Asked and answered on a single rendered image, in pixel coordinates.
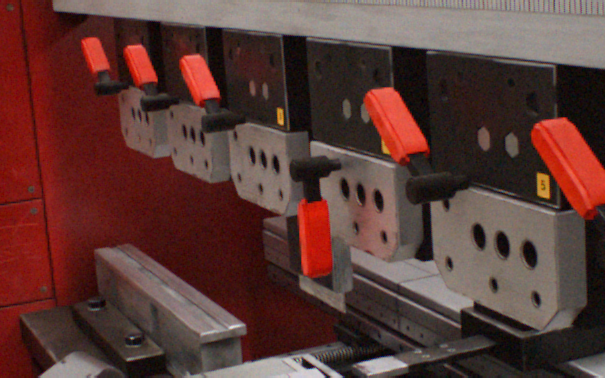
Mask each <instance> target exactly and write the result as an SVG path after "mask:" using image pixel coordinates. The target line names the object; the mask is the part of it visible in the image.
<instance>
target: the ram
mask: <svg viewBox="0 0 605 378"><path fill-rule="evenodd" d="M53 9H54V11H57V12H67V13H77V14H87V15H97V16H107V17H116V18H126V19H136V20H146V21H156V22H166V23H176V24H186V25H196V26H206V27H215V28H226V29H235V30H246V31H255V32H266V33H275V34H286V35H295V36H305V37H315V38H325V39H336V40H345V41H356V42H365V43H375V44H385V46H395V47H405V48H415V49H425V50H435V51H445V52H455V53H464V54H475V55H484V56H495V57H500V58H504V59H514V60H524V61H534V62H544V63H553V64H563V65H573V66H583V67H592V68H595V69H603V70H605V15H601V14H577V13H552V12H527V10H502V9H476V8H451V7H426V6H401V5H376V3H350V2H325V1H300V0H53Z"/></svg>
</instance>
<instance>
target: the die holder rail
mask: <svg viewBox="0 0 605 378"><path fill-rule="evenodd" d="M94 255H95V264H96V274H97V283H98V292H99V297H104V298H106V299H107V300H108V301H109V302H110V303H111V304H112V305H114V306H115V307H116V309H117V310H118V311H119V312H120V313H121V314H122V315H125V316H126V317H127V318H128V319H129V320H130V321H131V322H132V323H133V324H135V325H136V326H137V328H138V329H139V330H140V331H141V332H142V333H145V335H147V336H148V337H149V338H150V339H151V340H152V341H153V342H154V343H155V344H157V346H158V347H159V348H160V349H161V350H163V351H164V352H165V353H166V362H167V371H169V372H170V373H171V374H172V375H173V376H174V377H175V378H184V377H187V372H189V373H190V375H191V376H193V375H197V374H200V373H207V372H212V371H216V370H222V369H226V368H231V367H235V366H240V365H243V358H242V346H240V335H245V334H247V329H246V325H245V324H244V323H243V322H240V320H239V319H237V318H236V317H234V316H233V315H232V314H230V313H229V312H227V311H226V310H223V309H222V308H221V307H219V306H218V305H216V304H215V302H213V301H212V300H211V299H209V298H208V297H206V296H204V295H202V294H201V293H200V292H198V291H197V290H195V289H194V288H192V287H191V286H190V284H188V283H187V282H184V281H183V280H181V279H180V278H179V277H177V276H176V275H174V274H173V273H171V272H170V271H169V270H166V269H165V268H163V266H162V265H160V264H159V263H157V262H156V261H155V260H153V259H152V258H150V257H149V256H146V255H145V254H144V253H142V252H141V251H139V250H138V248H136V247H135V246H134V245H132V244H131V243H129V244H122V245H117V247H114V248H109V247H104V248H98V249H94Z"/></svg>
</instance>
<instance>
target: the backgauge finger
mask: <svg viewBox="0 0 605 378"><path fill-rule="evenodd" d="M460 322H461V339H460V340H456V341H450V342H446V343H442V344H437V346H433V347H428V348H423V349H419V350H415V351H409V352H405V353H401V354H396V355H392V356H387V357H382V358H378V359H373V360H368V362H364V363H360V364H354V365H352V372H353V373H354V374H357V375H358V376H360V377H361V378H387V377H391V376H397V375H401V374H405V373H408V372H413V371H419V370H423V369H427V368H431V367H436V366H438V365H441V364H445V363H449V362H453V361H458V360H463V359H467V358H471V357H476V356H480V355H485V354H487V355H489V356H491V357H493V358H495V359H497V360H500V361H502V362H504V363H506V364H508V365H510V366H511V367H513V368H515V369H517V370H519V371H521V372H528V371H532V370H536V369H540V368H544V367H549V366H553V365H557V364H561V363H565V362H569V361H574V359H578V358H582V357H586V356H590V355H594V354H598V353H603V352H605V326H602V327H597V328H592V329H588V330H583V329H581V328H578V327H576V326H573V325H568V326H562V327H558V328H554V329H550V330H545V331H540V330H538V329H536V328H534V327H531V326H529V325H527V324H525V323H522V322H520V321H518V320H515V319H513V318H510V317H508V316H506V315H504V314H501V313H499V312H497V311H495V310H491V309H489V307H487V306H485V305H482V304H480V303H478V302H476V301H474V305H473V306H468V308H463V309H461V310H460Z"/></svg>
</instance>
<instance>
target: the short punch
mask: <svg viewBox="0 0 605 378"><path fill-rule="evenodd" d="M286 222H287V236H288V249H289V261H290V269H291V270H293V271H295V272H296V273H299V275H300V288H301V289H302V290H304V291H306V292H308V293H309V294H311V295H313V296H315V297H317V298H319V299H321V300H323V301H325V303H326V304H328V305H330V306H332V307H333V308H336V309H338V310H340V311H341V312H343V313H346V306H345V292H349V291H351V289H352V288H354V285H352V269H351V254H350V245H348V244H345V243H343V242H341V241H339V240H336V239H333V238H331V253H332V271H330V273H328V275H324V276H319V277H313V278H309V277H308V276H307V275H305V274H304V271H303V264H302V252H301V240H300V227H299V215H294V216H289V217H286Z"/></svg>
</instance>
